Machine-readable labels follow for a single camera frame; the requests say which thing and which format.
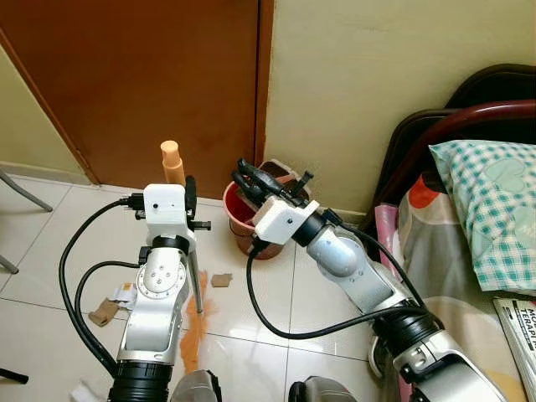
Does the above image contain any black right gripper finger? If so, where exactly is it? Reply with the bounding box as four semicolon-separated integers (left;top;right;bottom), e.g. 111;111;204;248
231;173;278;205
237;158;287;190

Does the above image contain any brown cardboard sheet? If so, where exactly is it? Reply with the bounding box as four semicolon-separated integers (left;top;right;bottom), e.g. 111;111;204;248
258;159;301;183

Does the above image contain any dark red bed headboard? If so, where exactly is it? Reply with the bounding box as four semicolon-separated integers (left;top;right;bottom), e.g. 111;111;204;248
368;64;536;237

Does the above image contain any grey robot leg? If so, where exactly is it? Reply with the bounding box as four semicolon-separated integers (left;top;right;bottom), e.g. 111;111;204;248
171;369;224;402
288;376;360;402

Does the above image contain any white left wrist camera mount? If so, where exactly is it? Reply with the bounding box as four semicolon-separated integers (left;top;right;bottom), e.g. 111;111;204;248
141;183;198;250

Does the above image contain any long black left arm cable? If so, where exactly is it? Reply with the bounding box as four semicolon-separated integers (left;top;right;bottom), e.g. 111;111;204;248
58;193;145;375

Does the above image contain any white and pink book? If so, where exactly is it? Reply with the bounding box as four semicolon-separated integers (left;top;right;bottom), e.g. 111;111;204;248
492;296;536;396

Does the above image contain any short black left arm cable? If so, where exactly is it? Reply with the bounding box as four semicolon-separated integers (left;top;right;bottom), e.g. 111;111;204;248
74;260;142;357

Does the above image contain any colourful patterned bed sheet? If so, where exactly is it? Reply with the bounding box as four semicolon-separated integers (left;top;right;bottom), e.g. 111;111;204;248
374;178;536;402

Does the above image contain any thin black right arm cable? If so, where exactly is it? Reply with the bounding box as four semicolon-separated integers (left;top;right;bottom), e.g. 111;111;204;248
320;209;430;312

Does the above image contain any brown wooden door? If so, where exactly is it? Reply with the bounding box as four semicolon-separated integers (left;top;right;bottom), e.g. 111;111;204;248
0;0;276;190

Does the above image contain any grey left robot leg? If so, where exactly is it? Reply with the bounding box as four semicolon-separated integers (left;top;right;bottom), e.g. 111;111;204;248
171;369;224;402

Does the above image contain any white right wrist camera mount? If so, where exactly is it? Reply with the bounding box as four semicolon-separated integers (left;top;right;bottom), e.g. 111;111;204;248
251;198;320;246

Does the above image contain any white paper scrap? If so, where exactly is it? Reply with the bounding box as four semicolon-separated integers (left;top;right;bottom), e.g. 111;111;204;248
112;282;140;310
70;380;107;402

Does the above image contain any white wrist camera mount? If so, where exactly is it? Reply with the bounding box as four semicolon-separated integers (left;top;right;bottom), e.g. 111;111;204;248
251;198;320;246
141;183;198;250

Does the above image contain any red plastic bucket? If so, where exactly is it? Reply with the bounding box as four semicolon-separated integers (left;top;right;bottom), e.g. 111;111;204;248
223;164;304;260

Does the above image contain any grey right robot leg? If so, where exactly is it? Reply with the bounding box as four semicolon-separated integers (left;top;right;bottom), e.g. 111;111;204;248
288;376;360;402

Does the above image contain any green checked pillow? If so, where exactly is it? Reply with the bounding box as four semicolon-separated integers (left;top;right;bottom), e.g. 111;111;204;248
428;139;536;293

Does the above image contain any orange broom with metal pole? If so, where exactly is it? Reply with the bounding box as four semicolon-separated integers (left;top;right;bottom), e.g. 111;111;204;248
160;140;212;374

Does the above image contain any looping black right arm cable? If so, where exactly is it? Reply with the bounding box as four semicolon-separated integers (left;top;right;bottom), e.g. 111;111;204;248
245;238;424;341

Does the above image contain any grey metal chair leg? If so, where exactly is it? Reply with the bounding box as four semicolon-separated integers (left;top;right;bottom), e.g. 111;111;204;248
0;167;53;213

